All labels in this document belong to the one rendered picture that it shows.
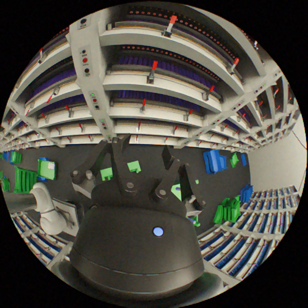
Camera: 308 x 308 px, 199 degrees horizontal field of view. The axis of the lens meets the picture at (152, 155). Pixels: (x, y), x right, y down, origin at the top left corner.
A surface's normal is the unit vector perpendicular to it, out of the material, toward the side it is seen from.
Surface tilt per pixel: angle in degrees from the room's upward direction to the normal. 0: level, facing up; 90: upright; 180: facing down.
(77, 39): 90
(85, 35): 90
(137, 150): 0
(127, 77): 22
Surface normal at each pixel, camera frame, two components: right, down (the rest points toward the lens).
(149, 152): 0.23, -0.26
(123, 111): 0.24, 0.12
